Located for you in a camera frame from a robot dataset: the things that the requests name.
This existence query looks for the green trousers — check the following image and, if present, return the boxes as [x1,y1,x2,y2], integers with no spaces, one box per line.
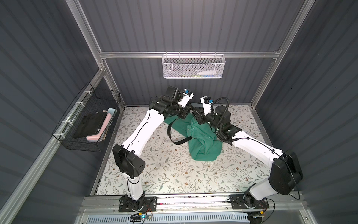
[164,113,222,161]

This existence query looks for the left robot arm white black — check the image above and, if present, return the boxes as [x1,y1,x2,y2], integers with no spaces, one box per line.
[112,86,194,203]

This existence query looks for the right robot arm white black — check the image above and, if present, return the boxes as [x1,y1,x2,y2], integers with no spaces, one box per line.
[189,97,304,208]

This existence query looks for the white tube in basket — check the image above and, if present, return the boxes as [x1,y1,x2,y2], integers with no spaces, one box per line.
[197,70,216,77]

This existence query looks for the pink plastic tool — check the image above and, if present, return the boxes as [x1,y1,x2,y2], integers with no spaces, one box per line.
[86,108,116,143]

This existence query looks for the black flat pouch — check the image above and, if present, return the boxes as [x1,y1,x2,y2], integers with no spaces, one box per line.
[73,112,106,139]

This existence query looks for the white ventilated front panel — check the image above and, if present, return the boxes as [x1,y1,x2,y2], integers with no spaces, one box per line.
[83,212,249,224]

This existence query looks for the small green circuit board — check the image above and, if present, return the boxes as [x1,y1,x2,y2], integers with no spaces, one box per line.
[130,213,153,223]

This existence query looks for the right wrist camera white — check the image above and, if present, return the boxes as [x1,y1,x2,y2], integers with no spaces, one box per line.
[200,96,213,116]

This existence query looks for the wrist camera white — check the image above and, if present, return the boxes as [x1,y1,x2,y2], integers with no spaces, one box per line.
[200,96,213,116]
[178,89,194,107]

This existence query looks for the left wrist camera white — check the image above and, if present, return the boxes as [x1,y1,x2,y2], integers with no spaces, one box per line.
[178,89,194,107]

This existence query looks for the white wire mesh basket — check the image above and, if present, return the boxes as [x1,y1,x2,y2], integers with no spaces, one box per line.
[162,53,226,79]

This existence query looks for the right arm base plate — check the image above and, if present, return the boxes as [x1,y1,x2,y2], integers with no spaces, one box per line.
[227,194,269,210]

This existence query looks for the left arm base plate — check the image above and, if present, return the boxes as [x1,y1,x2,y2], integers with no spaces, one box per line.
[118,195,158,212]

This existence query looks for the black wire wall basket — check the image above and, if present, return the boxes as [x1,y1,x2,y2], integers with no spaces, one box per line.
[52,84,121,152]

